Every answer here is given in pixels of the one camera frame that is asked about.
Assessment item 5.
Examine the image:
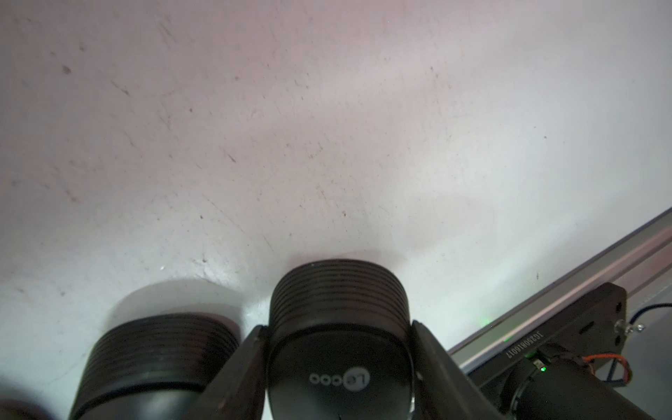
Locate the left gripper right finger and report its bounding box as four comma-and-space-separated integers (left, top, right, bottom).
411, 320, 503, 419

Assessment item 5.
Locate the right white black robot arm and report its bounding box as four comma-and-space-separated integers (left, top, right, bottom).
500, 358, 651, 420

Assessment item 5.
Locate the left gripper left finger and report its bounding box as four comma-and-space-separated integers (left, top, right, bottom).
183, 325, 269, 420

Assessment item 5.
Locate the aluminium rail base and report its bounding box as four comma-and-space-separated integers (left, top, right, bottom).
448, 209, 671, 373

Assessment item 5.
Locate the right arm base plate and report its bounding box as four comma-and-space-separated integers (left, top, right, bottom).
468, 283, 628, 388

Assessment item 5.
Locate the black computer mouse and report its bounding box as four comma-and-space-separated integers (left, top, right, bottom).
69, 313, 240, 419
266, 259, 414, 419

